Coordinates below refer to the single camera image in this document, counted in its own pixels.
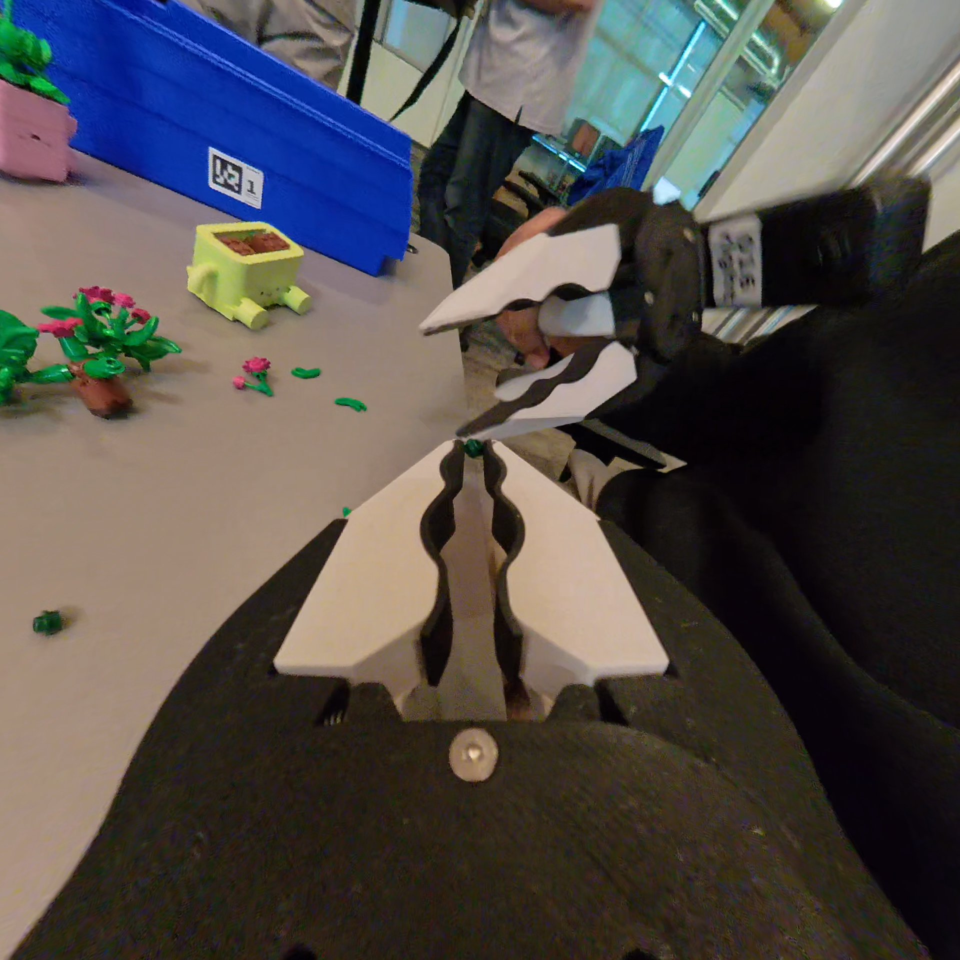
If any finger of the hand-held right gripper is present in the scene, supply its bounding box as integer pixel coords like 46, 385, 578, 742
418, 223, 624, 336
456, 341, 640, 442

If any pink toy pot with plant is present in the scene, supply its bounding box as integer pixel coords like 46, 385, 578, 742
0, 7, 78, 183

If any blue plastic bin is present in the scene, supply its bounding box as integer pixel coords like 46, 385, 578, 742
15, 0, 415, 279

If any green plant with pink flowers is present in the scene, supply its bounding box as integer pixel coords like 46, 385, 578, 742
0, 285, 183, 419

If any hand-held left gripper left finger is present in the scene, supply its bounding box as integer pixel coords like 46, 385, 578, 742
273, 439, 462, 721

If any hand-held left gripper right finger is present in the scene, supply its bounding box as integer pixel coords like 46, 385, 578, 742
484, 441, 671, 723

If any lime toy brick pot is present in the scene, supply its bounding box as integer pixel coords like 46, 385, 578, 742
186, 222, 313, 331

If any person's right hand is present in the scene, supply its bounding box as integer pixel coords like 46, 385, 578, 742
495, 206, 595, 372

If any blue cloth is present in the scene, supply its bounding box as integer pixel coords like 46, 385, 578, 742
567, 126, 666, 205

